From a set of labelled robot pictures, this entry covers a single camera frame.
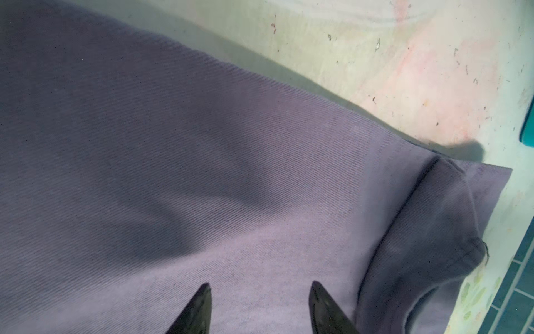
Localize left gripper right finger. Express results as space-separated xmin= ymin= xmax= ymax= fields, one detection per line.
xmin=308 ymin=281 xmax=359 ymax=334

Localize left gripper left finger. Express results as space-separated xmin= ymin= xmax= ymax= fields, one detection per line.
xmin=166 ymin=283 xmax=212 ymax=334

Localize purple trousers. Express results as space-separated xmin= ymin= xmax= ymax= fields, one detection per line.
xmin=1 ymin=1 xmax=511 ymax=333

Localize teal plastic basket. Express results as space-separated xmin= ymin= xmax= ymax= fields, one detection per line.
xmin=520 ymin=101 xmax=534 ymax=148

